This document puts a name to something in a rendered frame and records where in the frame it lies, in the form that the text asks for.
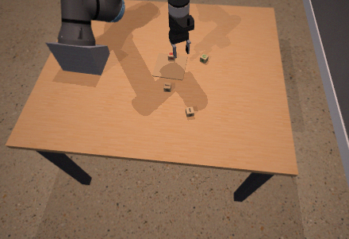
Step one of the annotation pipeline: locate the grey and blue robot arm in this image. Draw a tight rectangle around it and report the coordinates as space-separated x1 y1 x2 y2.
58 0 190 46

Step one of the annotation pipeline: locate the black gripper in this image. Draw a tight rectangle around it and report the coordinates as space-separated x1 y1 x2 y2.
168 3 194 58

